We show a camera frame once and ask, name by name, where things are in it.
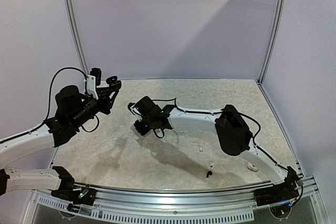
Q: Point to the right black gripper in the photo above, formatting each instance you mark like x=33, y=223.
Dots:
x=142, y=127

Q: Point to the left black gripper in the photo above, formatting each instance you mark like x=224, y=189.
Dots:
x=104, y=93

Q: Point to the black earbud charging case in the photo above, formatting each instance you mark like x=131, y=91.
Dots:
x=113, y=82

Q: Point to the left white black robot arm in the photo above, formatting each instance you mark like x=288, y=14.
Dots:
x=74, y=109

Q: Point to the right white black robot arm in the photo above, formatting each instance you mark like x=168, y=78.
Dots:
x=235, y=139

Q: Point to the white earbud charging case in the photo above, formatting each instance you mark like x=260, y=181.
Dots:
x=252, y=167

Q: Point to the black stem earbud left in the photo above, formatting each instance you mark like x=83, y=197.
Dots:
x=209, y=174

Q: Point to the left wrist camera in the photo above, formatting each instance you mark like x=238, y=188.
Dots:
x=93, y=80

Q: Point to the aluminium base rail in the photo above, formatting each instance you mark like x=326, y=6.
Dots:
x=235, y=205

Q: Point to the left aluminium frame post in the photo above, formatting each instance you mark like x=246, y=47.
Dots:
x=75, y=35

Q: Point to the aluminium frame post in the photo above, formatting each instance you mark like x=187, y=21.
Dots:
x=75, y=35
x=272, y=40

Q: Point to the right aluminium frame post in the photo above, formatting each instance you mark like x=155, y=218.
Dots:
x=272, y=40

